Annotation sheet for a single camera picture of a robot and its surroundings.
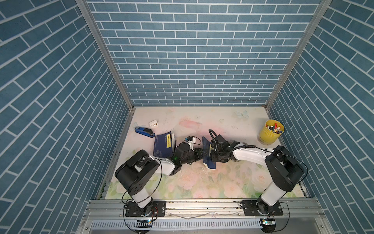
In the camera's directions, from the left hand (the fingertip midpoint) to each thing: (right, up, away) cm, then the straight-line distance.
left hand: (211, 155), depth 84 cm
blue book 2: (-2, -3, +2) cm, 4 cm away
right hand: (+1, -4, +8) cm, 9 cm away
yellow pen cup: (+37, +13, +5) cm, 40 cm away
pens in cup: (+43, +15, +10) cm, 47 cm away
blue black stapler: (-44, +12, +18) cm, 49 cm away
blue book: (-29, +5, +7) cm, 30 cm away
